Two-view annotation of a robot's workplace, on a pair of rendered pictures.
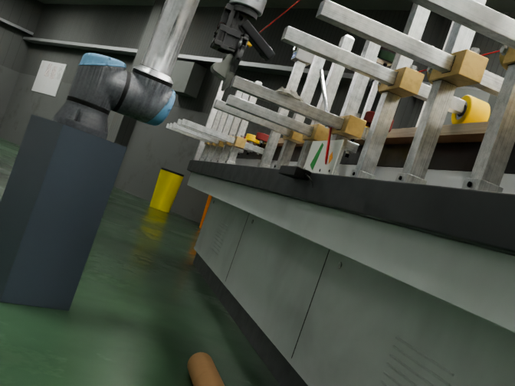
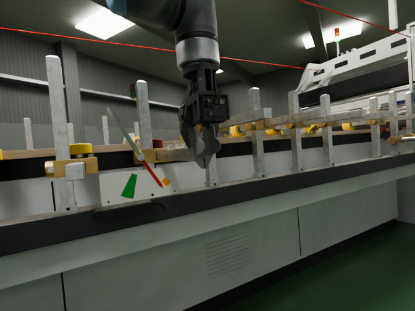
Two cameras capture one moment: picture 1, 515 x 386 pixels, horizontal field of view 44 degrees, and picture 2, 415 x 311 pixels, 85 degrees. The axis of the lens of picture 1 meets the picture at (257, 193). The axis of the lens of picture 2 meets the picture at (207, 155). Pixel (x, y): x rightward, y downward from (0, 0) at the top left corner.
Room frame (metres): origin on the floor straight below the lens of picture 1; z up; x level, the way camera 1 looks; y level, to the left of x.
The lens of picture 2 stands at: (1.74, 0.66, 0.86)
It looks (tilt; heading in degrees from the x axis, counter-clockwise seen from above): 2 degrees down; 256
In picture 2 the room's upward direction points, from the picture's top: 5 degrees counter-clockwise
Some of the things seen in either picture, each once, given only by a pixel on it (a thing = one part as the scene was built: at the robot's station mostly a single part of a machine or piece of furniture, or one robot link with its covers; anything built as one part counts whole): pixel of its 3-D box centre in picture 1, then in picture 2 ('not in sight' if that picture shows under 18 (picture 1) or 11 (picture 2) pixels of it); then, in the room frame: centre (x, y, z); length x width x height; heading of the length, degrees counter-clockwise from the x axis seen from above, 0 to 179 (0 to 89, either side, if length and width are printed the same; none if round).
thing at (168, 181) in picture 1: (165, 190); not in sight; (9.14, 1.27, 0.29); 0.36 x 0.36 x 0.59
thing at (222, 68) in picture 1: (223, 70); (212, 147); (1.60, 0.19, 0.86); 0.06 x 0.03 x 0.09; 103
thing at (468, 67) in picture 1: (454, 70); (259, 124); (1.24, -0.29, 0.94); 0.14 x 0.06 x 0.05; 13
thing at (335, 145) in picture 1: (321, 157); (142, 184); (1.77, -0.14, 0.75); 0.26 x 0.01 x 0.10; 13
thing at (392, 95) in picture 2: not in sight; (393, 124); (0.04, -0.57, 0.91); 0.04 x 0.04 x 0.48; 13
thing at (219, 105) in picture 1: (273, 126); not in sight; (2.17, 0.02, 0.84); 0.44 x 0.03 x 0.04; 103
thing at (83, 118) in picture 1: (83, 117); not in sight; (2.18, 0.65, 0.65); 0.19 x 0.19 x 0.10
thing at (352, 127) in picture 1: (347, 128); (153, 155); (1.72, -0.17, 0.84); 0.14 x 0.06 x 0.05; 13
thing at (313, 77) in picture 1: (300, 114); not in sight; (2.23, -0.05, 0.91); 0.04 x 0.04 x 0.48; 13
